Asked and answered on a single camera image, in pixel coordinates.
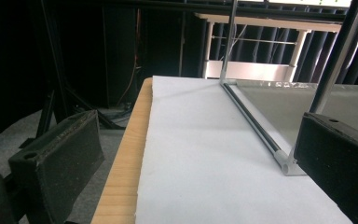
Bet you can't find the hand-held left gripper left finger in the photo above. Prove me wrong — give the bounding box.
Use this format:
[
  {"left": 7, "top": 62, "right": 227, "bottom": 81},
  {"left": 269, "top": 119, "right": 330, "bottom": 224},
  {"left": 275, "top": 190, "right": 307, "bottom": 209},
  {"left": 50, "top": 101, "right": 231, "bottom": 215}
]
[{"left": 7, "top": 109, "right": 105, "bottom": 224}]

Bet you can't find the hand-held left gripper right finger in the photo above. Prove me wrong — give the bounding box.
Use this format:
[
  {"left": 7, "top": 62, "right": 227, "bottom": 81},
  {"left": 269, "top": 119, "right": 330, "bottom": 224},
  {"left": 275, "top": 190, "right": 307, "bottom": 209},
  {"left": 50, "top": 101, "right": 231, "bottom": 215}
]
[{"left": 293, "top": 112, "right": 358, "bottom": 224}]

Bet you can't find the black metal stand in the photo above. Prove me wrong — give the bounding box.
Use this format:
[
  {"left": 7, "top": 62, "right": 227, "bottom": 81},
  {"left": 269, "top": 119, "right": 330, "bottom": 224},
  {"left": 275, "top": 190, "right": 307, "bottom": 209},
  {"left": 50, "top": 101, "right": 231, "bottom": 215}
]
[{"left": 18, "top": 0, "right": 125, "bottom": 149}]

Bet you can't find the clear rack with metal poles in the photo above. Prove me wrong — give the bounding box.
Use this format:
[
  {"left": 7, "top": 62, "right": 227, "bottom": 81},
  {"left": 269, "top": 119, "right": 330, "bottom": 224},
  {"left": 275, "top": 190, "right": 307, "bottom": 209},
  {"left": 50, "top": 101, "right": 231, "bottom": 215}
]
[{"left": 219, "top": 0, "right": 358, "bottom": 177}]

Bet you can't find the white table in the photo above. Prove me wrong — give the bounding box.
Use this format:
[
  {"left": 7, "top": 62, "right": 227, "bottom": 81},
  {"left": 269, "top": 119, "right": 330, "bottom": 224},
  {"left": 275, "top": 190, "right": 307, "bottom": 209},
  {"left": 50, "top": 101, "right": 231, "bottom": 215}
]
[{"left": 194, "top": 12, "right": 358, "bottom": 83}]

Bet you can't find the white table mat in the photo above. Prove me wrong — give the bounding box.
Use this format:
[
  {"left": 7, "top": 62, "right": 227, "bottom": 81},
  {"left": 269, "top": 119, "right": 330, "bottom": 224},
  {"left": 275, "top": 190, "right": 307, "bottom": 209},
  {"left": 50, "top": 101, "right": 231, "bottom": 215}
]
[{"left": 134, "top": 75, "right": 353, "bottom": 224}]

